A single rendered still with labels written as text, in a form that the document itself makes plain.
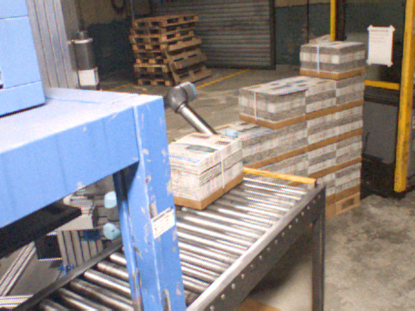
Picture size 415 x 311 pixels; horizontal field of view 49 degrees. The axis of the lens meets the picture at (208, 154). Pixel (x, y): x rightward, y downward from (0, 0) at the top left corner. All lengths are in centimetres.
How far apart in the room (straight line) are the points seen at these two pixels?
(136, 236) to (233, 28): 993
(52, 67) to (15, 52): 164
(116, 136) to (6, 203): 20
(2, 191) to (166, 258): 38
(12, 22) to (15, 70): 8
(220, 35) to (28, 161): 1031
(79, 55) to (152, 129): 173
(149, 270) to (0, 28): 50
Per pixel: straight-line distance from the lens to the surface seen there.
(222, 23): 1083
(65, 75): 246
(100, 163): 73
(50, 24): 244
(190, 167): 199
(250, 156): 294
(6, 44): 83
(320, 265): 244
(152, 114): 80
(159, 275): 90
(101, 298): 162
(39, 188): 66
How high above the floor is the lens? 171
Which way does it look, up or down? 19 degrees down
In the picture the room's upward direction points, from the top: 4 degrees counter-clockwise
